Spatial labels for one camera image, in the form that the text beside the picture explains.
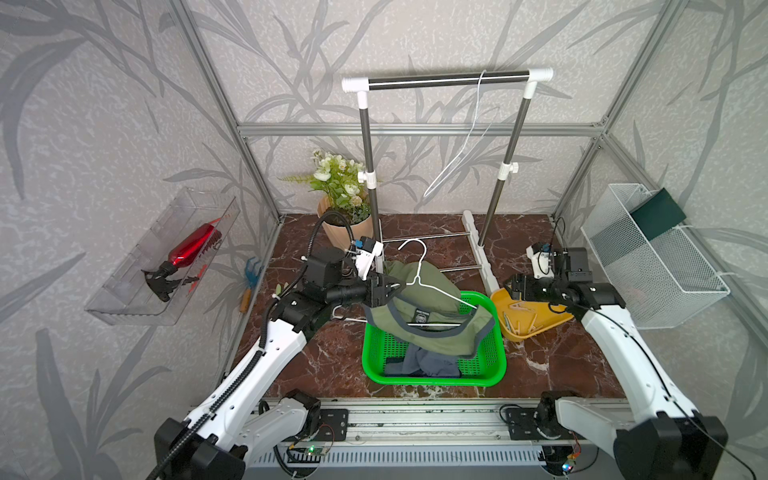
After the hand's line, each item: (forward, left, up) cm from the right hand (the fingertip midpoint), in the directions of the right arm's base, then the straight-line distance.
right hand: (516, 282), depth 81 cm
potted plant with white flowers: (+29, +50, 0) cm, 58 cm away
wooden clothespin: (+1, -6, -16) cm, 17 cm away
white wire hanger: (+48, +8, +13) cm, 50 cm away
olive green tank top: (-10, +25, +1) cm, 26 cm away
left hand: (-7, +32, +11) cm, 34 cm away
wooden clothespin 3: (-6, -8, -16) cm, 19 cm away
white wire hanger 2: (-6, +27, +12) cm, 31 cm away
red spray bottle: (-1, +77, +18) cm, 80 cm away
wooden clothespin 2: (-7, -3, -16) cm, 18 cm away
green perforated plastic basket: (-18, +9, -17) cm, 26 cm away
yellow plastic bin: (-3, -5, -17) cm, 18 cm away
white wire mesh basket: (-10, -24, +15) cm, 30 cm away
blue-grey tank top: (-18, +26, -10) cm, 33 cm away
